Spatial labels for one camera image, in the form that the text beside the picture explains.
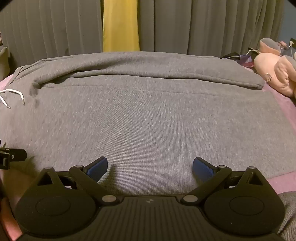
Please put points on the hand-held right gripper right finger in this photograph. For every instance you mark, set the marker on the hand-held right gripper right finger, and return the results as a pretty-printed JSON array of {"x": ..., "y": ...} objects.
[{"x": 203, "y": 169}]

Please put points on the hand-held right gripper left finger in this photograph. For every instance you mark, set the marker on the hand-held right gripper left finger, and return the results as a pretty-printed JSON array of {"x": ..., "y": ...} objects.
[{"x": 98, "y": 168}]

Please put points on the grey knit pants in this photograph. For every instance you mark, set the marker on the grey knit pants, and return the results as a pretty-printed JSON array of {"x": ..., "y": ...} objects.
[{"x": 143, "y": 120}]

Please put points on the salmon pink cloth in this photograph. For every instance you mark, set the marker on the salmon pink cloth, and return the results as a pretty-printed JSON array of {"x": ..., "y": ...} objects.
[{"x": 9, "y": 220}]

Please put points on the pink bed sheet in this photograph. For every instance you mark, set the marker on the pink bed sheet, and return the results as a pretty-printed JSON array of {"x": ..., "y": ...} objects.
[{"x": 282, "y": 129}]

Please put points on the grey cloth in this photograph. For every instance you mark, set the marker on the grey cloth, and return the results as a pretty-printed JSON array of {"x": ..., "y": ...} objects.
[{"x": 288, "y": 213}]

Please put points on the purple cloth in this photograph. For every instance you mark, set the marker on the purple cloth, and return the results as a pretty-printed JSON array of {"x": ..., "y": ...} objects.
[{"x": 245, "y": 60}]

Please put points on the pink plush toy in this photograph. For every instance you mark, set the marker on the pink plush toy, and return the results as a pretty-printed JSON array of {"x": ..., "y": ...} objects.
[{"x": 275, "y": 67}]

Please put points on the grey pleated curtain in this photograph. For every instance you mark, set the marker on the grey pleated curtain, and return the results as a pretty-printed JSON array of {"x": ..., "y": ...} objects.
[
  {"x": 208, "y": 25},
  {"x": 53, "y": 27}
]

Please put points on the yellow curtain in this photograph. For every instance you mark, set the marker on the yellow curtain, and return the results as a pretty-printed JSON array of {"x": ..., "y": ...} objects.
[{"x": 120, "y": 25}]

